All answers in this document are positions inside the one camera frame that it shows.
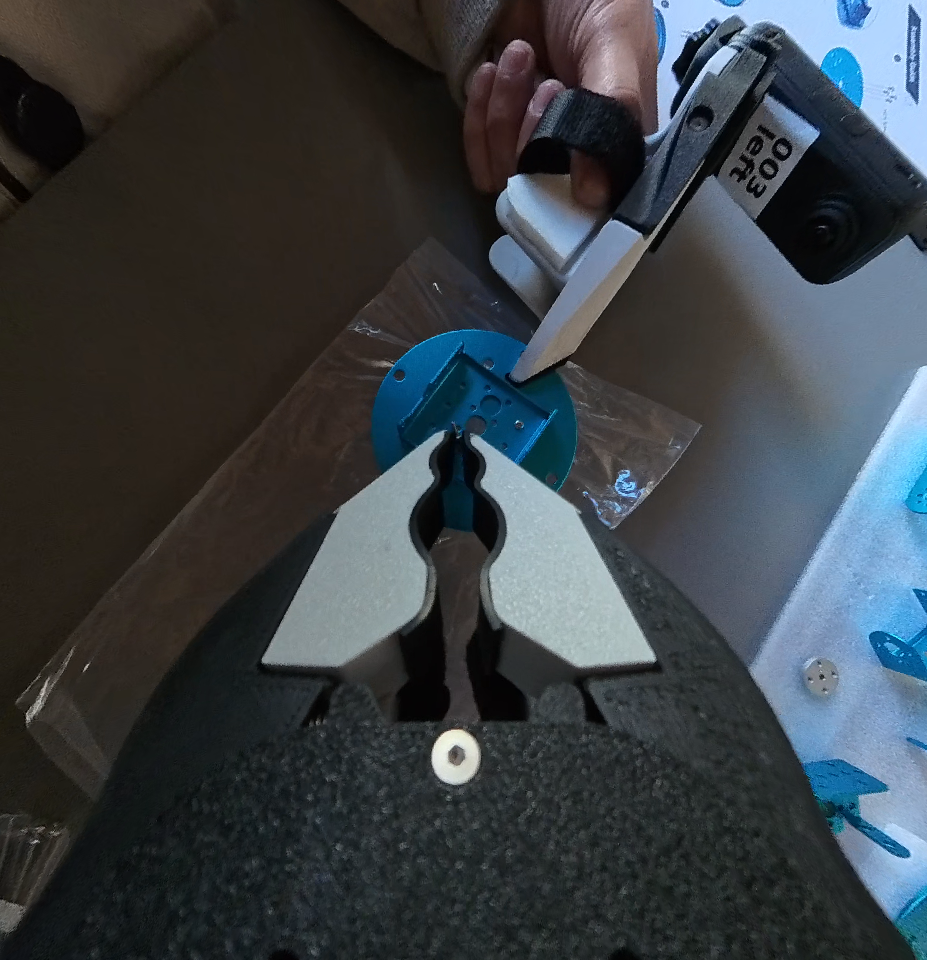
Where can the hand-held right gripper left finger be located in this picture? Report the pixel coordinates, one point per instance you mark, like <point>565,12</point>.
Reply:
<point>343,600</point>

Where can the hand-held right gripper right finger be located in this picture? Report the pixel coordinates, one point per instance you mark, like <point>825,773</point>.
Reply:
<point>568,600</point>

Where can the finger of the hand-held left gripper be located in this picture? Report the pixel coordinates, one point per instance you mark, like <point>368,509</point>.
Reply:
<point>583,300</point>

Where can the blue perforated mounting bracket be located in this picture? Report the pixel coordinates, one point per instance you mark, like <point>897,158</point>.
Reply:
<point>493,405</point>

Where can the blue round metal plate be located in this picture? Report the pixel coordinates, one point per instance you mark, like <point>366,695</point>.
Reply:
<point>403,390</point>

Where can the person's left hand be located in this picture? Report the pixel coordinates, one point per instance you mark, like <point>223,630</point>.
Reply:
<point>598,45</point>

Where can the clear plastic bag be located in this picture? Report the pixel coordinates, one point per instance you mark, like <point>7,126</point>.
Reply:
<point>246,562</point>

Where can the white instruction sheet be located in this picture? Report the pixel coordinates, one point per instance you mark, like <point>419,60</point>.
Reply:
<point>808,22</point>

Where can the silver round flange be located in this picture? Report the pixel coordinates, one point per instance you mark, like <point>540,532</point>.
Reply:
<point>820,677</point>

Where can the white foam sheet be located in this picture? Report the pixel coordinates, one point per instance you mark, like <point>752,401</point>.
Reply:
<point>846,600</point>

